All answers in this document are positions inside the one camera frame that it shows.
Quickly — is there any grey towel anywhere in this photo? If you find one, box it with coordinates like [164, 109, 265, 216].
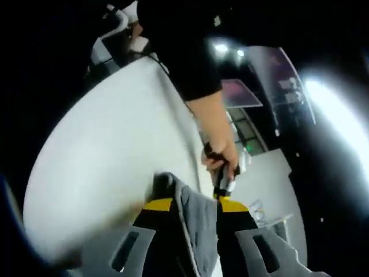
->
[152, 171, 220, 277]

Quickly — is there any white furniture frame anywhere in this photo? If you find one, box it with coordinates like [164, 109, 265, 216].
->
[91, 4, 150, 67]

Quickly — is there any pinkish display screen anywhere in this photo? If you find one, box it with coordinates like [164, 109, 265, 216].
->
[220, 79, 263, 110]

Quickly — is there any hanging dark display screen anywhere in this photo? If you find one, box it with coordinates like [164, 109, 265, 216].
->
[266, 47, 315, 126]

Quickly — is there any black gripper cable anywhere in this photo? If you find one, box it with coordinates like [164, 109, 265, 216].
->
[142, 51, 210, 148]

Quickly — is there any person's left hand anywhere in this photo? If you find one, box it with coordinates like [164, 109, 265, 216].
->
[200, 137, 240, 178]

